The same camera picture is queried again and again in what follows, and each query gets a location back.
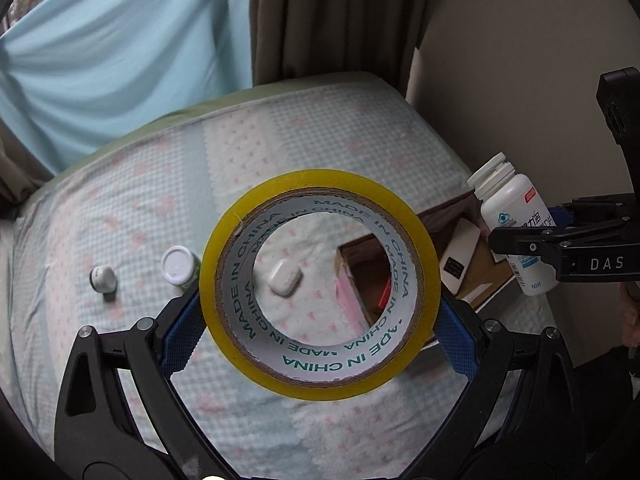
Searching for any yellow tape roll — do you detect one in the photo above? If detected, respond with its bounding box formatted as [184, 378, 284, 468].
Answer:
[198, 169, 440, 401]

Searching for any white pill bottle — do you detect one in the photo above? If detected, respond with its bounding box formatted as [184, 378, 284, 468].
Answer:
[466, 152, 561, 297]

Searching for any brown curtain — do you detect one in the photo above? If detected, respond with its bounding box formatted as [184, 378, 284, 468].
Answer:
[0, 122, 53, 219]
[248, 0, 427, 93]

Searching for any white remote control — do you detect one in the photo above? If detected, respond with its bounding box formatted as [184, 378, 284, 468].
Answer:
[439, 218, 480, 295]

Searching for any red cigarette box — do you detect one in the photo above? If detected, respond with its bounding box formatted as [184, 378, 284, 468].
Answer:
[376, 278, 392, 312]

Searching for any checkered bed sheet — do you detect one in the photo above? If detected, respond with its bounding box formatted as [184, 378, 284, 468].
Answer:
[0, 79, 561, 480]

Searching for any cardboard box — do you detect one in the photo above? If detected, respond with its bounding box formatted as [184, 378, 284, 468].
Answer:
[335, 191, 515, 330]

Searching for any small white cap bottle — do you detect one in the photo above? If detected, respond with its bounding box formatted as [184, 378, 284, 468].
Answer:
[89, 264, 118, 301]

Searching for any white earbuds case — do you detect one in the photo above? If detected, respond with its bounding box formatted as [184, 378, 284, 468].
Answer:
[267, 258, 303, 297]

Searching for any brown right curtain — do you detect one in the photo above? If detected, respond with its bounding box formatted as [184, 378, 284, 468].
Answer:
[248, 0, 427, 93]

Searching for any light blue cloth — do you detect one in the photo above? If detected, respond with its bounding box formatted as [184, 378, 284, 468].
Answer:
[1, 0, 252, 174]

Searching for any brown left curtain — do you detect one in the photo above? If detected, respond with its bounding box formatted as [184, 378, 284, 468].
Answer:
[0, 122, 53, 219]

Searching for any green mattress cover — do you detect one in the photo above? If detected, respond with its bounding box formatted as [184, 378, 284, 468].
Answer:
[19, 71, 402, 212]

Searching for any person's right hand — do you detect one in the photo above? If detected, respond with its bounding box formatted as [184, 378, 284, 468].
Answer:
[618, 283, 640, 348]

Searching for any white lid jar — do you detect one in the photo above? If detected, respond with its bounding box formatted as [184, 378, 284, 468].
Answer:
[160, 245, 201, 290]

